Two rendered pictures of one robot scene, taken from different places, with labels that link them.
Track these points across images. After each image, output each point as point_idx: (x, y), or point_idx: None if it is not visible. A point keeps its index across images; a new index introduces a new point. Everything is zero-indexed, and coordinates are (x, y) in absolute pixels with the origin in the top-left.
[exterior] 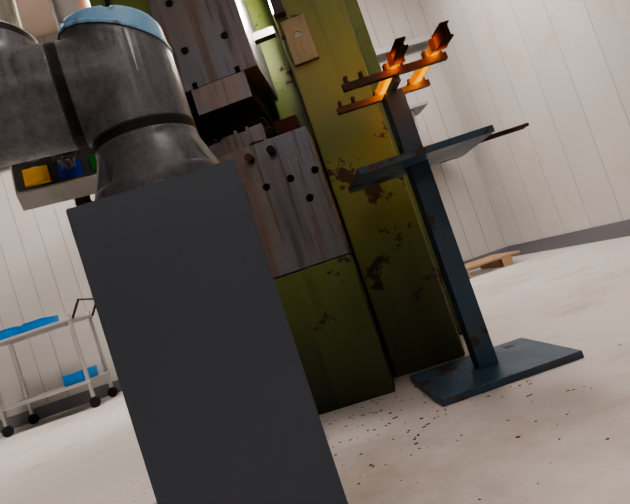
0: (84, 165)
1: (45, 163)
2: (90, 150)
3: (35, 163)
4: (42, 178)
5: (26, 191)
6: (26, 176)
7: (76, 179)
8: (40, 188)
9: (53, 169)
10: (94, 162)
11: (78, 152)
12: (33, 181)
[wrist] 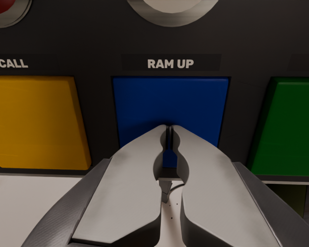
0: (231, 128)
1: (63, 57)
2: None
3: (12, 39)
4: (57, 156)
5: (12, 175)
6: None
7: (178, 180)
8: (56, 177)
9: (100, 109)
10: (280, 140)
11: (243, 23)
12: (25, 159)
